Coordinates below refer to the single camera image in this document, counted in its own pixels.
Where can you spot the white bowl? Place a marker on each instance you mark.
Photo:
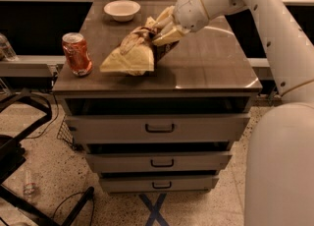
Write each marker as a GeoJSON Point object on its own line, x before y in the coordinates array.
{"type": "Point", "coordinates": [122, 10]}

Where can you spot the grey drawer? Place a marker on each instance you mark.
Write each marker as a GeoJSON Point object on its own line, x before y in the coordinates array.
{"type": "Point", "coordinates": [157, 162]}
{"type": "Point", "coordinates": [158, 184]}
{"type": "Point", "coordinates": [157, 128]}

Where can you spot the grey drawer cabinet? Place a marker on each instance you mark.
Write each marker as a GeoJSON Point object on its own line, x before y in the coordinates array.
{"type": "Point", "coordinates": [207, 73]}

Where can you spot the brown chip bag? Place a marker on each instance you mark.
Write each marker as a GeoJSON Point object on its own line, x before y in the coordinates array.
{"type": "Point", "coordinates": [136, 54]}

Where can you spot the black chair frame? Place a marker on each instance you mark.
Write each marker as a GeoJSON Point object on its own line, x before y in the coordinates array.
{"type": "Point", "coordinates": [12, 157]}

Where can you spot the middle grey drawer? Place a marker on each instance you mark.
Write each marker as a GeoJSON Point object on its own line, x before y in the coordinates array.
{"type": "Point", "coordinates": [157, 162]}

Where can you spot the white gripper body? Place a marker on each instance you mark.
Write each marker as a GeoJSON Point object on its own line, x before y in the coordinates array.
{"type": "Point", "coordinates": [188, 11]}

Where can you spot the bottom grey drawer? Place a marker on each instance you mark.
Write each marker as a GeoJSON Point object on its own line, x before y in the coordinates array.
{"type": "Point", "coordinates": [158, 184]}

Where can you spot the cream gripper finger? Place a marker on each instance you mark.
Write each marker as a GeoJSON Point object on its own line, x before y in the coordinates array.
{"type": "Point", "coordinates": [165, 19]}
{"type": "Point", "coordinates": [169, 34]}

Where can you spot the top grey drawer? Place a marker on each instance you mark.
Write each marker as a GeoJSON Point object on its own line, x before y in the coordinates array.
{"type": "Point", "coordinates": [157, 128]}

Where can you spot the clear bottle on floor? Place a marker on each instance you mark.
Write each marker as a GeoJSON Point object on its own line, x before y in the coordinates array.
{"type": "Point", "coordinates": [29, 187]}

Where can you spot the red coke can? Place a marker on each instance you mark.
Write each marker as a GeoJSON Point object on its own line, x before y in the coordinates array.
{"type": "Point", "coordinates": [75, 49]}

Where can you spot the clear plastic bottle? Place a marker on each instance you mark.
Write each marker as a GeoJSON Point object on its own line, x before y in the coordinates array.
{"type": "Point", "coordinates": [7, 52]}

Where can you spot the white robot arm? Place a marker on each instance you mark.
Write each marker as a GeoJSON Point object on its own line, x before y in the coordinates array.
{"type": "Point", "coordinates": [279, 180]}

